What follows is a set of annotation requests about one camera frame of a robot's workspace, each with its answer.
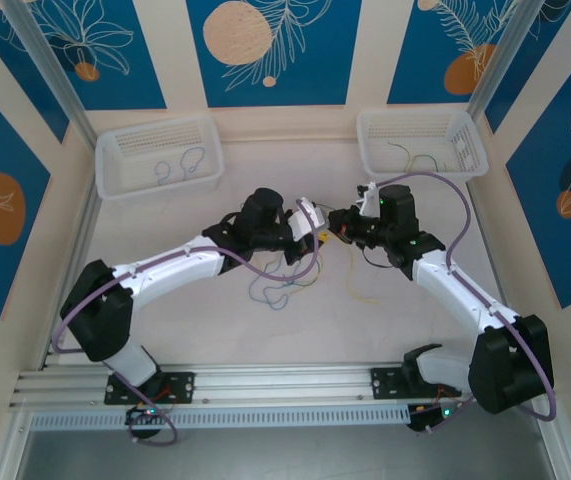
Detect thin yellow cable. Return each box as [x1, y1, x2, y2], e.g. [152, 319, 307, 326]
[342, 239, 382, 306]

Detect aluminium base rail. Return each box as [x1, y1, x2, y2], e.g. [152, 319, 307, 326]
[12, 362, 416, 409]

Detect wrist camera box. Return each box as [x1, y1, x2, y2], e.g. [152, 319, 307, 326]
[355, 181, 381, 217]
[287, 197, 327, 237]

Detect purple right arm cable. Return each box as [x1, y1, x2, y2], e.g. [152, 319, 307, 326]
[369, 171, 559, 436]

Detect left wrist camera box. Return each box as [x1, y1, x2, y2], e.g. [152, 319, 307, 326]
[287, 197, 327, 237]

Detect small black controller board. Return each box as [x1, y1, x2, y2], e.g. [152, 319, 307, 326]
[125, 405, 166, 426]
[409, 403, 454, 431]

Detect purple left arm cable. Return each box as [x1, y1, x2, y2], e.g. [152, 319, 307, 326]
[50, 204, 324, 447]

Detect white perforated plastic basket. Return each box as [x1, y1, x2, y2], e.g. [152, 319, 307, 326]
[94, 115, 225, 202]
[356, 109, 490, 182]

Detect grey slotted cable duct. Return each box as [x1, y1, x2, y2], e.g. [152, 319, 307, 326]
[29, 403, 411, 432]

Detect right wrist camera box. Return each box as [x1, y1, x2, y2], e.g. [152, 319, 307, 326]
[355, 181, 381, 217]

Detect aluminium frame post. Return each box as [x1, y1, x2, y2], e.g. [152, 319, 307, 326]
[467, 0, 529, 124]
[2, 0, 97, 146]

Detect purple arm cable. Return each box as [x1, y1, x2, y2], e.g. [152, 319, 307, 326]
[50, 204, 324, 447]
[369, 171, 559, 436]

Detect thin green cable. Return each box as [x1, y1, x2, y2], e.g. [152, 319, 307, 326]
[387, 142, 449, 172]
[264, 249, 322, 291]

